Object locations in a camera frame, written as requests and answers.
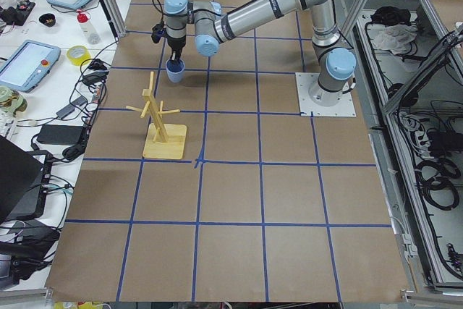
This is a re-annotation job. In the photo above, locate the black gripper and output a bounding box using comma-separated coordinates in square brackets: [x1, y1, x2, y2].
[151, 23, 186, 67]

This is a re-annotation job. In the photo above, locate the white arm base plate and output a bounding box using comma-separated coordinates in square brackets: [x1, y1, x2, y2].
[295, 72, 356, 117]

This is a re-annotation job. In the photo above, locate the near teach pendant tablet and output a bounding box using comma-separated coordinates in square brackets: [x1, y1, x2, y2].
[1, 40, 61, 93]

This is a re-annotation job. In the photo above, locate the black bowl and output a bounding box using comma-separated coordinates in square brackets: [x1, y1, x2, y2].
[38, 13, 56, 27]

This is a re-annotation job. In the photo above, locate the yellow tape roll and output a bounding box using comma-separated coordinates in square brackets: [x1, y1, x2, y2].
[67, 45, 91, 66]

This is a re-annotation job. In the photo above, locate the black laptop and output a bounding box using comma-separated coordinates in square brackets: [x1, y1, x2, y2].
[1, 137, 52, 222]

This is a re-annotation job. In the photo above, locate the wooden mug tree stand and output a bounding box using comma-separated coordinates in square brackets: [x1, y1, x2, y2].
[126, 72, 187, 160]

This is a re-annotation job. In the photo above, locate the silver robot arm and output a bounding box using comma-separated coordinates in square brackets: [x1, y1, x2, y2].
[151, 0, 357, 107]

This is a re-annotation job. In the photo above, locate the light blue cup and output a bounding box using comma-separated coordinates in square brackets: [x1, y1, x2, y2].
[166, 59, 185, 83]

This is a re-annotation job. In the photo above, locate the white crumpled cloth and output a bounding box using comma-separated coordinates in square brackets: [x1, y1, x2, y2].
[372, 24, 417, 54]

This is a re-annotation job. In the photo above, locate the clear bottle red cap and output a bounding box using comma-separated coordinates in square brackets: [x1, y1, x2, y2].
[77, 10, 101, 45]

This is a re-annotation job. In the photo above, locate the black power adapter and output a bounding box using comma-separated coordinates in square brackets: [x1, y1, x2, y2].
[37, 124, 85, 145]

